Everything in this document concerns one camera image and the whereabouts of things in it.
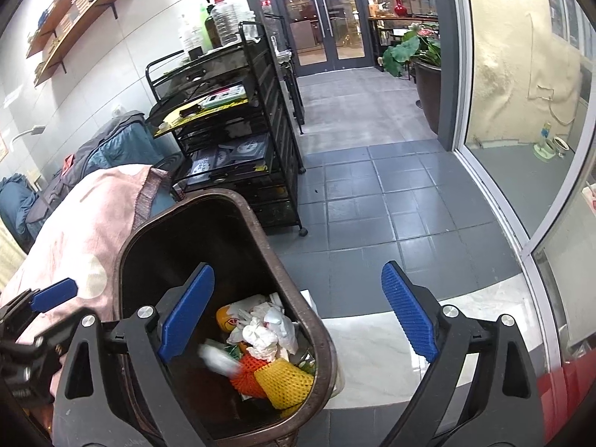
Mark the glass double door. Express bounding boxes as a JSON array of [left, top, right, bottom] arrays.
[[269, 0, 373, 75]]

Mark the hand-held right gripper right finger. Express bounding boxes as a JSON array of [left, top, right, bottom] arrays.
[[379, 261, 545, 447]]

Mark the white striped wrapper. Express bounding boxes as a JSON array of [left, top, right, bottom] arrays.
[[199, 342, 243, 378]]

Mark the potted green plant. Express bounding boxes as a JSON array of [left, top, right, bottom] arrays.
[[379, 23, 442, 136]]

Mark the white tissue large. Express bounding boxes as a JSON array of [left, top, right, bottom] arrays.
[[263, 302, 299, 355]]

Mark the dark display table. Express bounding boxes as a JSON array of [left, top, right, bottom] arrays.
[[368, 0, 438, 47]]

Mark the black trolley cart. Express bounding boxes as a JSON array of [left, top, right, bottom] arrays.
[[145, 21, 308, 236]]

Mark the brown trash bin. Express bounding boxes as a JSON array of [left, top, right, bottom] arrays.
[[113, 188, 338, 447]]

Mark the dark brown bottle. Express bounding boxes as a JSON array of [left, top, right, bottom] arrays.
[[203, 4, 219, 52]]

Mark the wooden wall shelf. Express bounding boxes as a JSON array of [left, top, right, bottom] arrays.
[[35, 0, 144, 87], [25, 0, 117, 59]]

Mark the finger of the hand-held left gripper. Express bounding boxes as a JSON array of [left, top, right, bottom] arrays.
[[0, 278, 79, 322], [19, 319, 82, 359]]

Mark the red glossy object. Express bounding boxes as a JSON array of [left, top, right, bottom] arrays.
[[535, 361, 596, 434]]

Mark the clear plastic bottle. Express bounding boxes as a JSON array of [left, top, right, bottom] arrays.
[[212, 0, 243, 47]]

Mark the yellow cloth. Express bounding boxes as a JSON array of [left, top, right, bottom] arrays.
[[153, 102, 247, 138]]

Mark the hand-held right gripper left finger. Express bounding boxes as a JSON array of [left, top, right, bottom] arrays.
[[51, 263, 216, 447]]

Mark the grey massage bed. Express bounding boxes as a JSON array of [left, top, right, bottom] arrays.
[[25, 111, 159, 238]]

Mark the orange fruit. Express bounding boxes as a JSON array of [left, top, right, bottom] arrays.
[[215, 304, 247, 333]]

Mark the white floor lamp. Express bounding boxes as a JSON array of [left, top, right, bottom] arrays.
[[0, 125, 47, 164]]

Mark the yellow foam fruit net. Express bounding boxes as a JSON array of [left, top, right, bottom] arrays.
[[254, 358, 315, 410]]

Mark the green bottle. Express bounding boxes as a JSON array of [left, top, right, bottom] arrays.
[[198, 2, 210, 47]]

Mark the orange foam fruit net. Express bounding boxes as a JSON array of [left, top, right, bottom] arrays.
[[230, 353, 271, 399]]

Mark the blue quilt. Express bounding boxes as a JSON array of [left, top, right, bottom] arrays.
[[0, 173, 38, 243]]

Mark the white bottle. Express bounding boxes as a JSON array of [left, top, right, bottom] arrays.
[[178, 14, 206, 52]]

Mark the pink polka-dot blanket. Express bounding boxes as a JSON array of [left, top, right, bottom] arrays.
[[0, 163, 171, 396]]

